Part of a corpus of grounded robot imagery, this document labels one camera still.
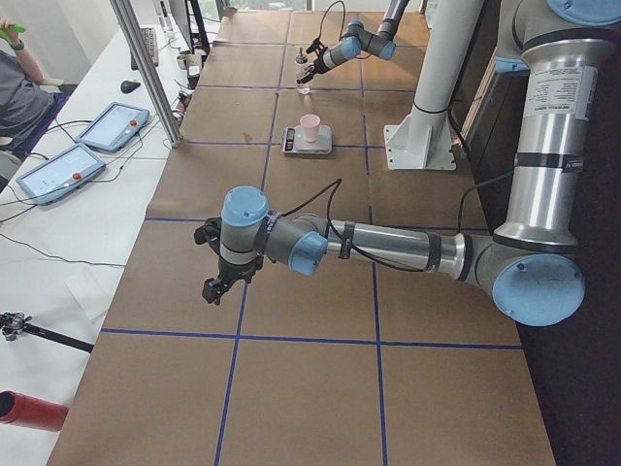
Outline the silver digital kitchen scale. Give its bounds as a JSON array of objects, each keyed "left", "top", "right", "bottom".
[{"left": 280, "top": 125, "right": 332, "bottom": 155}]

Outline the aluminium frame post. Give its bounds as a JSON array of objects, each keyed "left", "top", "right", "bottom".
[{"left": 110, "top": 0, "right": 182, "bottom": 148}]

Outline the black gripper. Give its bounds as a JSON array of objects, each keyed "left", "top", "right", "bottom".
[
  {"left": 202, "top": 254, "right": 264, "bottom": 305},
  {"left": 296, "top": 56, "right": 328, "bottom": 83}
]

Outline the far blue teach pendant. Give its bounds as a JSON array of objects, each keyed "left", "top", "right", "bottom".
[{"left": 75, "top": 102, "right": 150, "bottom": 152}]

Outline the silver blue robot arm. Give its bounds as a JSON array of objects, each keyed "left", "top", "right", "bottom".
[
  {"left": 194, "top": 1, "right": 620, "bottom": 326},
  {"left": 296, "top": 0, "right": 409, "bottom": 84}
]

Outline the red cylinder bottle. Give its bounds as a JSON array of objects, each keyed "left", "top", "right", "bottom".
[{"left": 1, "top": 390, "right": 69, "bottom": 432}]

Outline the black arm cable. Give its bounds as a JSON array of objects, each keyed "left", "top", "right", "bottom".
[
  {"left": 280, "top": 178, "right": 515, "bottom": 273},
  {"left": 314, "top": 0, "right": 370, "bottom": 61}
]

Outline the black tripod leg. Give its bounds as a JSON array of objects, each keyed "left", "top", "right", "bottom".
[{"left": 1, "top": 313, "right": 94, "bottom": 353}]

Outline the blue teach pendant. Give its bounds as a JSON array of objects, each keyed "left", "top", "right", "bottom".
[
  {"left": 75, "top": 102, "right": 150, "bottom": 152},
  {"left": 16, "top": 143, "right": 106, "bottom": 205}
]

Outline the near blue teach pendant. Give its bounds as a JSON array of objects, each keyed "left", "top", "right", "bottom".
[{"left": 16, "top": 143, "right": 106, "bottom": 205}]

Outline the black keyboard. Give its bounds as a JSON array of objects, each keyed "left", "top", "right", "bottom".
[{"left": 130, "top": 27, "right": 159, "bottom": 71}]

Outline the clear glass sauce bottle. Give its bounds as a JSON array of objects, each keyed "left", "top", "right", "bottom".
[{"left": 295, "top": 48, "right": 311, "bottom": 95}]

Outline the pink plastic cup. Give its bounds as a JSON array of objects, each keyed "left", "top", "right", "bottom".
[{"left": 299, "top": 114, "right": 321, "bottom": 143}]

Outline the black computer mouse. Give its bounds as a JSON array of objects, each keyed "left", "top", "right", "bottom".
[{"left": 119, "top": 80, "right": 141, "bottom": 94}]

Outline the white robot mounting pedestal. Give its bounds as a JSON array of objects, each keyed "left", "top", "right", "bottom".
[{"left": 384, "top": 0, "right": 483, "bottom": 171}]

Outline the seated person grey shirt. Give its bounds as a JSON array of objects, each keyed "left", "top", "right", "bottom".
[{"left": 1, "top": 17, "right": 66, "bottom": 155}]

